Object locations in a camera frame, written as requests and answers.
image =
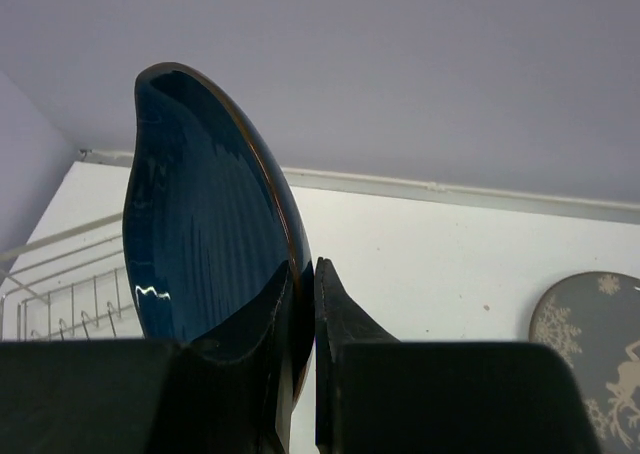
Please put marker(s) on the grey deer pattern plate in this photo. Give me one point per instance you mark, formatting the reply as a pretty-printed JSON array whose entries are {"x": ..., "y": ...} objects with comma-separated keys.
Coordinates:
[{"x": 591, "y": 320}]

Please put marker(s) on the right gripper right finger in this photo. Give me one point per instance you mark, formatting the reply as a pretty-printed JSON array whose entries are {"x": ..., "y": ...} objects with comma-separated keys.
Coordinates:
[{"x": 378, "y": 394}]

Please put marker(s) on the wire dish rack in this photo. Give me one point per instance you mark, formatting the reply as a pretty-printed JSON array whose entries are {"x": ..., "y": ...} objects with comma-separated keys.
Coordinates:
[{"x": 71, "y": 285}]

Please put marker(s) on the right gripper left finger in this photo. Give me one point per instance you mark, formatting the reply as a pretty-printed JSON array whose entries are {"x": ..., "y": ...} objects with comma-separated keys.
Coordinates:
[{"x": 229, "y": 392}]

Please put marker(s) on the dark blue leaf-shaped plate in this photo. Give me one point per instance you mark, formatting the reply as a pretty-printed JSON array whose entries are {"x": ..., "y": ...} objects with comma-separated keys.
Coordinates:
[{"x": 208, "y": 215}]

